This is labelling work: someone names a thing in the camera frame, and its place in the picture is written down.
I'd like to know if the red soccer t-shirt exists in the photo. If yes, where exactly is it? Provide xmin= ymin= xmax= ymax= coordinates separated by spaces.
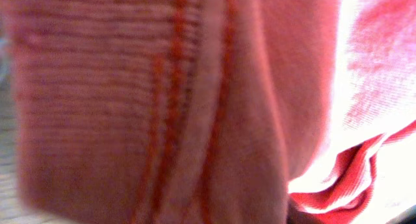
xmin=1 ymin=0 xmax=415 ymax=223

